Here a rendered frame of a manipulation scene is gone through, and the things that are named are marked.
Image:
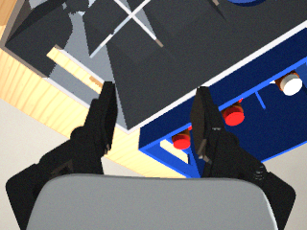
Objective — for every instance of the blue bottle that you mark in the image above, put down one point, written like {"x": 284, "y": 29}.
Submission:
{"x": 246, "y": 3}

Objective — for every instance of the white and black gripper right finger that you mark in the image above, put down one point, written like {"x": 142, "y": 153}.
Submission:
{"x": 212, "y": 140}

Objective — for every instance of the red bottle with pink label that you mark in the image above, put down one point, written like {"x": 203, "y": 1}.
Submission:
{"x": 233, "y": 114}
{"x": 181, "y": 140}

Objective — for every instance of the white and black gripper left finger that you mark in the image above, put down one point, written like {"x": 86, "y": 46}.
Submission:
{"x": 84, "y": 150}

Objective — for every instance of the blue plastic crate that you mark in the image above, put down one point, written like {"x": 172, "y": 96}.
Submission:
{"x": 264, "y": 134}

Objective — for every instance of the grey plastic crate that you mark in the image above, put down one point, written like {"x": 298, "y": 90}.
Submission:
{"x": 205, "y": 43}

